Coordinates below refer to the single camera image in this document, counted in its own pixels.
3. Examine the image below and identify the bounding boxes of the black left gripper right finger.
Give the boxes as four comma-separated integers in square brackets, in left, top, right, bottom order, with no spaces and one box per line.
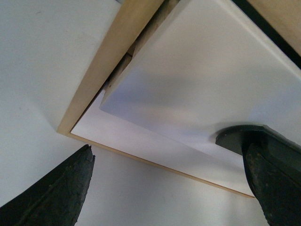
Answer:
[243,144,301,226]

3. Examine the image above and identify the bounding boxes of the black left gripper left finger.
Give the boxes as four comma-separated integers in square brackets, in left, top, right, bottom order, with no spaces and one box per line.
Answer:
[0,145,95,226]

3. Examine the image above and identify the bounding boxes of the white drawer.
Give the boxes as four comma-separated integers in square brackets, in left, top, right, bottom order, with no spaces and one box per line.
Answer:
[71,91,253,196]
[100,0,301,151]

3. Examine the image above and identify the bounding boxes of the black drawer handle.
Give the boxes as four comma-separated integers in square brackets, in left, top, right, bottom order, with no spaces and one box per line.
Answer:
[215,125,301,172]

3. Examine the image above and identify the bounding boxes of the wooden drawer cabinet frame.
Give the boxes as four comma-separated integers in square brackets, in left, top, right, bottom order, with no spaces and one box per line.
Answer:
[57,0,301,197]

